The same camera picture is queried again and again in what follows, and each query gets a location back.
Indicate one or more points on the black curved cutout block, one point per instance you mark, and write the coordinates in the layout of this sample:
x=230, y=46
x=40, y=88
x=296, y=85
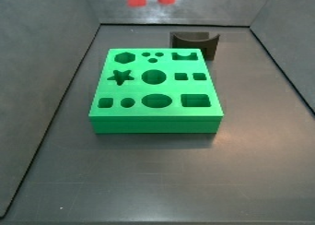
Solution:
x=195, y=40

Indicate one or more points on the green shape sorter block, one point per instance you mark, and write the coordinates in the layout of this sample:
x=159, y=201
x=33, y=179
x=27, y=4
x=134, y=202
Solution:
x=155, y=90

